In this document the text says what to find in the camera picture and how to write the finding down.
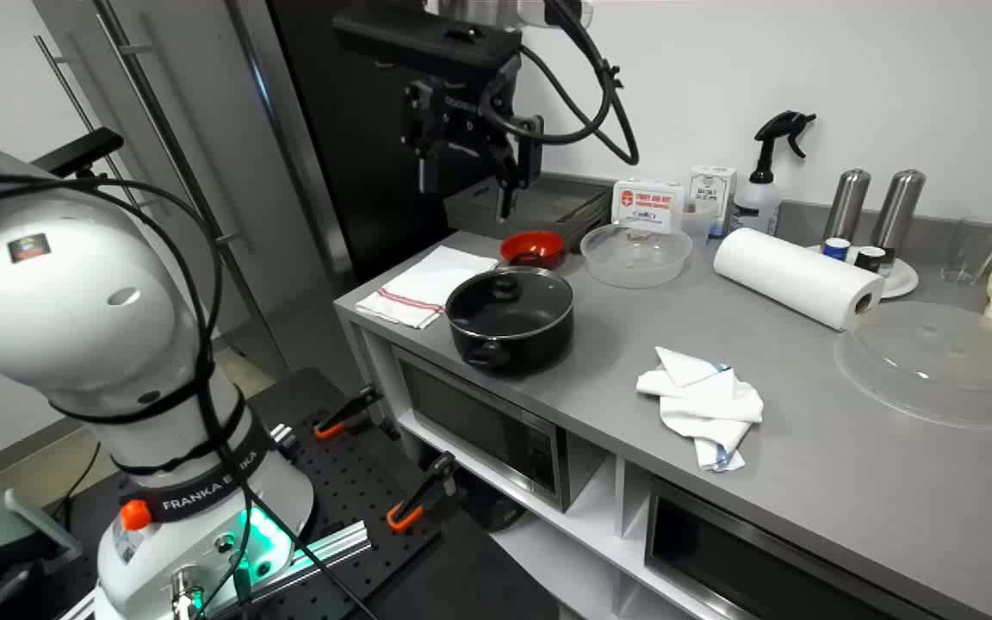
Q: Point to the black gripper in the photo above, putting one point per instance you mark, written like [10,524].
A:
[466,102]

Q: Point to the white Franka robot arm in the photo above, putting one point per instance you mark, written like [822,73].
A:
[69,313]

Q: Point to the black cooking pot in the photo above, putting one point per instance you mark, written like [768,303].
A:
[513,340]

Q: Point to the grey recessed sink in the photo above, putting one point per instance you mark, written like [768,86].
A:
[541,208]

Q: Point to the red bowl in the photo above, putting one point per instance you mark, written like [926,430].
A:
[531,246]

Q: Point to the white red-striped kitchen towel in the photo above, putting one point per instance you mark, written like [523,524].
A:
[427,286]

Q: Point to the red and white sign card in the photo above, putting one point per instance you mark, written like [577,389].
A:
[645,208]

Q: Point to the clear plastic bowl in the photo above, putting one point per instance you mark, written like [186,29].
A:
[635,257]

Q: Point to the small white box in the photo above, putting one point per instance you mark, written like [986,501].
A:
[708,202]

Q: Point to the built-in microwave oven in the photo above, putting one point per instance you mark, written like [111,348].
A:
[483,431]

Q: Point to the spray bottle black trigger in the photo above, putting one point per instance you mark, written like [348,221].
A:
[762,193]

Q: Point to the crumpled white cloth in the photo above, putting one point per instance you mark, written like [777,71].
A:
[704,401]

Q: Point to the white paper towel roll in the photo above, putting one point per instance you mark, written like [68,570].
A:
[791,276]

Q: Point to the grey counter cabinet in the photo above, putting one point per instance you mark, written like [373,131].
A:
[600,486]

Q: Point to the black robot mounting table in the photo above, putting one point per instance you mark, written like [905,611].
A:
[345,495]

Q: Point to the small blue-capped bottle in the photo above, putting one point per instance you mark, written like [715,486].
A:
[833,246]

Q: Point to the stainless steel shaker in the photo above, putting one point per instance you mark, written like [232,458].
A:
[895,208]
[847,202]

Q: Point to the small black-capped bottle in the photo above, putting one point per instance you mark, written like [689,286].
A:
[870,257]

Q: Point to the small white plate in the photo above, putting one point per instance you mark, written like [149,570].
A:
[901,280]

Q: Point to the built-in black appliance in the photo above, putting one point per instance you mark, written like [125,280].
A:
[748,570]

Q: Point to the aluminium rail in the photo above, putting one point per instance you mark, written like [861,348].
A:
[324,549]

